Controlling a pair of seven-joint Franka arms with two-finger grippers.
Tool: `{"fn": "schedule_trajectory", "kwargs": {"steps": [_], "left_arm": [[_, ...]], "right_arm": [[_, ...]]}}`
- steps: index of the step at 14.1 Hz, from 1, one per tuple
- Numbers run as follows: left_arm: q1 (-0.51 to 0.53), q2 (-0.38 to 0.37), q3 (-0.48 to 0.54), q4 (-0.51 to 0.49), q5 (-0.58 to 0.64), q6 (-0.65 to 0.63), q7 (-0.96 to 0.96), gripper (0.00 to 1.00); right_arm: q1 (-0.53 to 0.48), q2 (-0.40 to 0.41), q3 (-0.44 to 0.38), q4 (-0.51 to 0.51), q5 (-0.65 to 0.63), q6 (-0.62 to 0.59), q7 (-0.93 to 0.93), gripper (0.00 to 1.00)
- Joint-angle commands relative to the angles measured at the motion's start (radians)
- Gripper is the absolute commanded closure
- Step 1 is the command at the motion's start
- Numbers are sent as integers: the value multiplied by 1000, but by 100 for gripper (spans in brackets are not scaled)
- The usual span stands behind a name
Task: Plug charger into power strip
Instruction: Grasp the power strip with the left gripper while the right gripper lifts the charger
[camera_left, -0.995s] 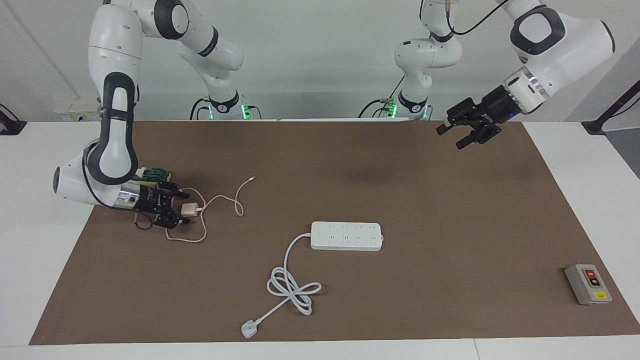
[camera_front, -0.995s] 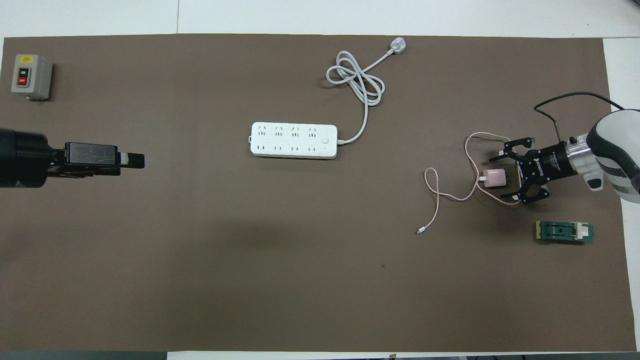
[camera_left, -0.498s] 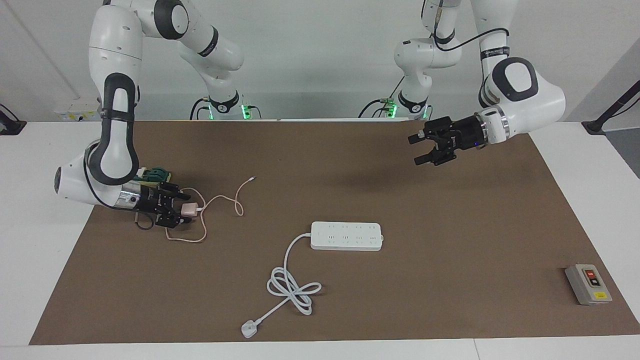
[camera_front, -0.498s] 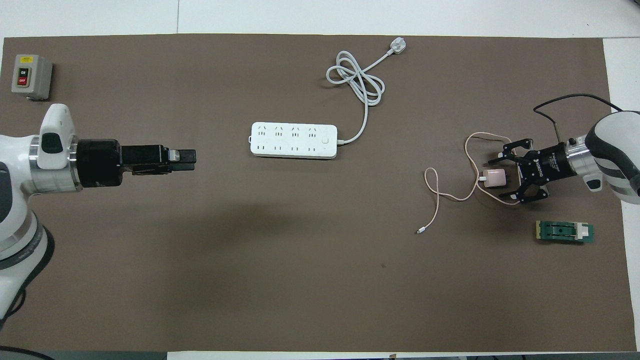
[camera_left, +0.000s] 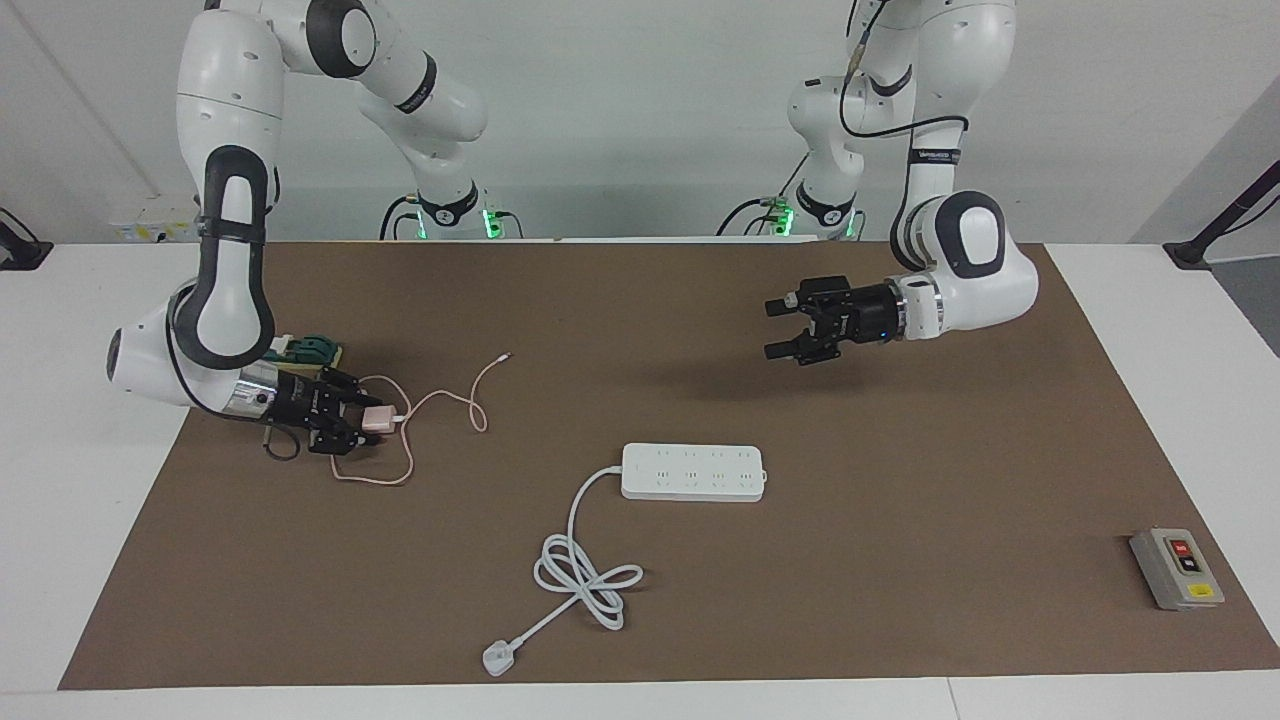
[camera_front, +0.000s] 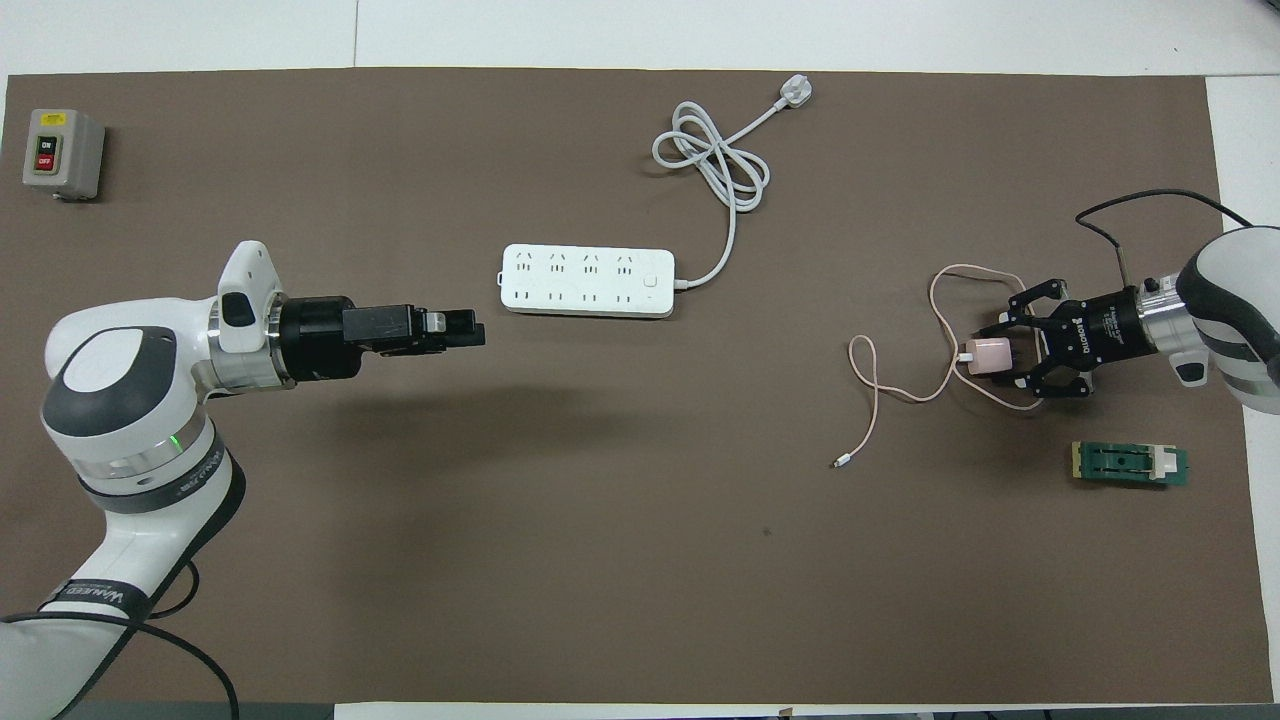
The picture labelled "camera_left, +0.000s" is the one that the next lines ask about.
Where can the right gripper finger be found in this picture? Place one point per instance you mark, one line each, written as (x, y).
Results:
(355, 390)
(345, 442)

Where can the brown table mat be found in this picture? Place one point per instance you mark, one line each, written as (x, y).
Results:
(800, 600)

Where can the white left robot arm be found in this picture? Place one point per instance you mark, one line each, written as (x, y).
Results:
(990, 280)

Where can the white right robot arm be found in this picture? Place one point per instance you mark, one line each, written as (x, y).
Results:
(230, 90)

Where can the green knife switch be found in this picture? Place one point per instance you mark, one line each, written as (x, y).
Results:
(318, 350)

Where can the white power strip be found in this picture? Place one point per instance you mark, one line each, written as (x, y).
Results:
(690, 472)

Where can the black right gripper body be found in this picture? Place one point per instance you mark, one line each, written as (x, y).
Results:
(305, 405)

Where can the white wall outlet box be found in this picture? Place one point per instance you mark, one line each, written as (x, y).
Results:
(150, 232)

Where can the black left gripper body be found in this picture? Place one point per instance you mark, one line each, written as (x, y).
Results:
(855, 312)

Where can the black small stand clamp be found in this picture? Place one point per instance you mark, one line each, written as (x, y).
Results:
(25, 255)

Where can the black angled stand clamp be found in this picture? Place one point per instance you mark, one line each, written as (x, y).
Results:
(1190, 255)

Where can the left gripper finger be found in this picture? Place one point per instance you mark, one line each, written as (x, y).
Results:
(790, 350)
(790, 304)

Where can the grey on-off switch box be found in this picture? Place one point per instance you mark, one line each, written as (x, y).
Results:
(1175, 570)

